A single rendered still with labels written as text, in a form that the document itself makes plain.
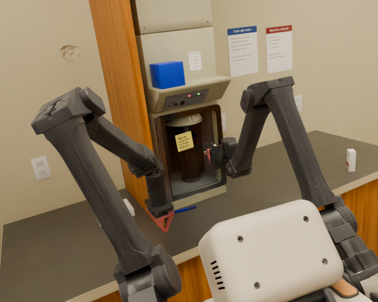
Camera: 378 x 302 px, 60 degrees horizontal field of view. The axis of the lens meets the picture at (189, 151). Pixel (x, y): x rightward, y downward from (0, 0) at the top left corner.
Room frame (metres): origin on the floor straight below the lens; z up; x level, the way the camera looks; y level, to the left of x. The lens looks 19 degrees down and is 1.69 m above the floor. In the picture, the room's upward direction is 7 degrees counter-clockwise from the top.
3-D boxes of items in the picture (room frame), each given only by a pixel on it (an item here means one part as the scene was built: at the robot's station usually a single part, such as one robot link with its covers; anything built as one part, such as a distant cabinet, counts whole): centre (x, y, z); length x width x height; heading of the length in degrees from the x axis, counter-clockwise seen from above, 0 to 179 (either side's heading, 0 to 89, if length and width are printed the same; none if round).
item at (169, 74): (1.28, 0.05, 1.56); 0.10 x 0.10 x 0.09; 25
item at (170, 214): (0.93, 0.11, 1.14); 0.07 x 0.07 x 0.09; 25
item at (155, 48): (1.48, 0.04, 1.33); 0.32 x 0.25 x 0.77; 115
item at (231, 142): (1.15, -0.16, 1.24); 0.12 x 0.09 x 0.11; 15
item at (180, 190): (1.36, -0.02, 1.19); 0.30 x 0.01 x 0.40; 113
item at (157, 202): (0.94, 0.12, 1.21); 0.10 x 0.07 x 0.07; 25
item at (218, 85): (1.32, -0.04, 1.46); 0.32 x 0.11 x 0.10; 115
